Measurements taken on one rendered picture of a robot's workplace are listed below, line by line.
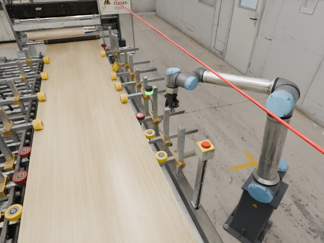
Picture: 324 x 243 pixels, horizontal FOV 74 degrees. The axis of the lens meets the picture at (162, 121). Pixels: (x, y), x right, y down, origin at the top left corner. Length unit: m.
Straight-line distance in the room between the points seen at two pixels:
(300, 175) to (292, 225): 0.68
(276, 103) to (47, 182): 1.31
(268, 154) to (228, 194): 1.20
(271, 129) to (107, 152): 1.01
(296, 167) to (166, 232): 2.16
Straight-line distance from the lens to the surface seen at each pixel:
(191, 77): 1.39
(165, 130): 1.58
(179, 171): 1.55
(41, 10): 3.76
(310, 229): 2.55
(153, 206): 1.22
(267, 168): 1.40
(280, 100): 1.15
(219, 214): 2.30
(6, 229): 1.46
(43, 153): 1.66
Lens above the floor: 1.94
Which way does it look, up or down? 37 degrees down
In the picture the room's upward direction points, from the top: straight up
